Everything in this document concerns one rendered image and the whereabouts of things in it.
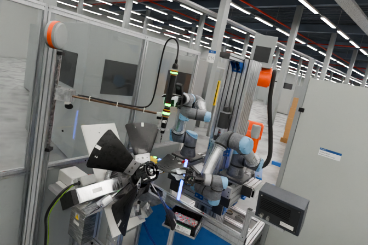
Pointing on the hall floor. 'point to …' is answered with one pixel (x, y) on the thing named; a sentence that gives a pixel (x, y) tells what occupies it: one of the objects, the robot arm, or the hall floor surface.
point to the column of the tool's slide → (35, 213)
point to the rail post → (137, 234)
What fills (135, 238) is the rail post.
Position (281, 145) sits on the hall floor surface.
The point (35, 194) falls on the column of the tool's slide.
